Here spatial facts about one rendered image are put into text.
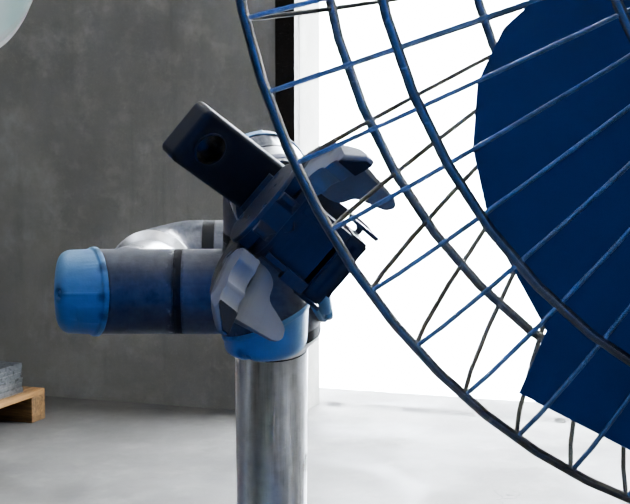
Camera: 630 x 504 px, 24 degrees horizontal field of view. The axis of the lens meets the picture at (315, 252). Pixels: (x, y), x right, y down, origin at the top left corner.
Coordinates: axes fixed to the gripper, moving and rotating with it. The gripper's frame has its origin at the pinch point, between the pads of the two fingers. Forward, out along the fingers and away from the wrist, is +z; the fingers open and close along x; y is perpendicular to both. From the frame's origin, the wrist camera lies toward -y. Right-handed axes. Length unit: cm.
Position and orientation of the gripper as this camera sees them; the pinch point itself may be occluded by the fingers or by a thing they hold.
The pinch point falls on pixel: (288, 241)
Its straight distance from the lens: 96.6
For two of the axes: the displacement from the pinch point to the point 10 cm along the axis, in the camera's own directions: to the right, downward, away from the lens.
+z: 1.3, 2.3, -9.6
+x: -6.5, 7.6, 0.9
